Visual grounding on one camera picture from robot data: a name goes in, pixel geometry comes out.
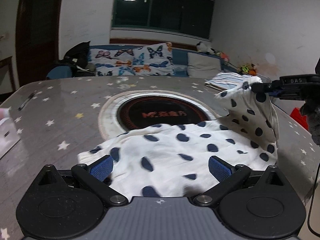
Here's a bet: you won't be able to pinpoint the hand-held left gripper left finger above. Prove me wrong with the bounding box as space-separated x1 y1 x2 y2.
30 155 128 207

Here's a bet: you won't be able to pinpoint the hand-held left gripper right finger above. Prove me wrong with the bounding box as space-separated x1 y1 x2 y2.
193 155 292 207

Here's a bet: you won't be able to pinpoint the white polka dot pants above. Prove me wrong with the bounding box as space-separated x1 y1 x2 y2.
79 77 280 198

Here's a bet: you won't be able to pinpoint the person's right hand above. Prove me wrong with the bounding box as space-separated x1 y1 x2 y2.
300 99 320 145

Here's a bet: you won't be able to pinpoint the yellow green plush toy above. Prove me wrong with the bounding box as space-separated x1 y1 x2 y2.
236 64 258 76

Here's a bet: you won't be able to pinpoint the red box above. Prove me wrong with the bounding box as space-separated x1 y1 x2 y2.
290 107 310 131

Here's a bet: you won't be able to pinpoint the folded striped cloth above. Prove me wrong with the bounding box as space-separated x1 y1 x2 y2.
204 72 263 90

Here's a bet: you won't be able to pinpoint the pink orange plush toy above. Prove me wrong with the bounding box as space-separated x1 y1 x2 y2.
214 51 229 62

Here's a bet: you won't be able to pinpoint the grey pillow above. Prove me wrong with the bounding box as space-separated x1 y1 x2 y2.
187 52 222 78

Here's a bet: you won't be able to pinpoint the black and white plush toy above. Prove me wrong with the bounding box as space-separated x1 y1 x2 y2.
196 41 215 55

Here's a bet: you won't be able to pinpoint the round induction cooktop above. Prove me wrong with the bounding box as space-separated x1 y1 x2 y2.
98 91 220 139

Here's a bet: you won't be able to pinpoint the blue sofa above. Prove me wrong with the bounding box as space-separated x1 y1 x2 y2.
46 44 238 80

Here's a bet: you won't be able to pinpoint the white box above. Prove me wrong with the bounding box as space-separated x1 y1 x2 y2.
0 107 21 159

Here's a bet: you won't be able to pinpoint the dark grey garment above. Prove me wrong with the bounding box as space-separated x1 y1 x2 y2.
72 62 97 77

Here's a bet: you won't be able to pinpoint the black pen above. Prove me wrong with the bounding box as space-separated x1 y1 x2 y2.
17 91 38 111

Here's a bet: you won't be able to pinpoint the butterfly print pillow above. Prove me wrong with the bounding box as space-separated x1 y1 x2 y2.
89 48 137 77
132 43 174 77

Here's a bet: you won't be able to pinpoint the black bag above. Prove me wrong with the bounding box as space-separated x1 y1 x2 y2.
59 41 90 67

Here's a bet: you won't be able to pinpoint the dark window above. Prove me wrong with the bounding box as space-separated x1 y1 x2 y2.
110 0 217 40

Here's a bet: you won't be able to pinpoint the dark wooden door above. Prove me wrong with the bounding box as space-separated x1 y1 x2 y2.
15 0 66 87

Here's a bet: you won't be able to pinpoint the black cable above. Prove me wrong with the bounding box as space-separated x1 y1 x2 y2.
307 155 320 235

